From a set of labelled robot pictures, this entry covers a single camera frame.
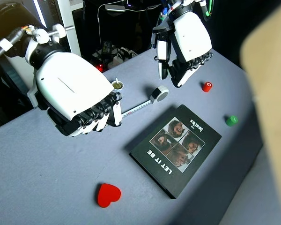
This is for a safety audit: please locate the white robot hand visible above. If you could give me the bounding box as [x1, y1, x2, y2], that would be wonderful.
[34, 52, 124, 138]
[151, 10, 214, 89]

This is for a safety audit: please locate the grey tape measure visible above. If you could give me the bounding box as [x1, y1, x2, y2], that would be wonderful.
[121, 85, 170, 119]

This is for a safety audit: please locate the black Beatles book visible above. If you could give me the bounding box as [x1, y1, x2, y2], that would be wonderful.
[129, 104, 222, 200]

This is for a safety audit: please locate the small cup with spoon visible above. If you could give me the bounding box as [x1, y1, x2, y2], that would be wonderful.
[111, 78, 125, 91]

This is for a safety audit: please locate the black power adapter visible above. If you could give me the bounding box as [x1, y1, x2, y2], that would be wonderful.
[102, 41, 113, 56]

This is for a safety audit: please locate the red cylinder block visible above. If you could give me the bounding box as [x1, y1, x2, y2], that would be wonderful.
[201, 81, 213, 93]

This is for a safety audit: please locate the flat silver device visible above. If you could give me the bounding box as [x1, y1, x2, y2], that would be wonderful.
[104, 4, 126, 13]

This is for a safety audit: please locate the grey table cloth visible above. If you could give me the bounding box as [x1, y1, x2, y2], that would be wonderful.
[0, 48, 270, 225]

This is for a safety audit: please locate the green cylinder block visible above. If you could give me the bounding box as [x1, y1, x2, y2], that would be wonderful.
[225, 115, 239, 127]

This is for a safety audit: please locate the blurred beige panel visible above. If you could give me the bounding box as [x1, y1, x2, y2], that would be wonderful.
[240, 0, 281, 225]

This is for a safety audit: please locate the red heart block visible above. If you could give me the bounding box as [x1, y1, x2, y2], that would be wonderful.
[97, 183, 122, 208]

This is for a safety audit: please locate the power strip with red switch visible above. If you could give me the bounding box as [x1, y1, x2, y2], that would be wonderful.
[91, 46, 139, 73]

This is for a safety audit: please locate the thin white cable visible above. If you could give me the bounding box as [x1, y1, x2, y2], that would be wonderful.
[97, 0, 129, 51]

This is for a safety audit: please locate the white frame post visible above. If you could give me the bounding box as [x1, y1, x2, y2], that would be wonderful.
[57, 0, 82, 58]

